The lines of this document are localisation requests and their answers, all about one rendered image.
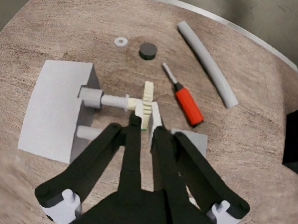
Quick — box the white flat washer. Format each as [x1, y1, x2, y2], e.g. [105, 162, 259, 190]
[115, 37, 127, 47]

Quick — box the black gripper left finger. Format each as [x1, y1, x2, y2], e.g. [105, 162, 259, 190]
[34, 99, 143, 224]

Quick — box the red-handled screwdriver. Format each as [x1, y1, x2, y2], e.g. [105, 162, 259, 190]
[163, 63, 204, 128]

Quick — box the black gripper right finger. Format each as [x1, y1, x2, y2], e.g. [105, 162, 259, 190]
[148, 102, 250, 224]

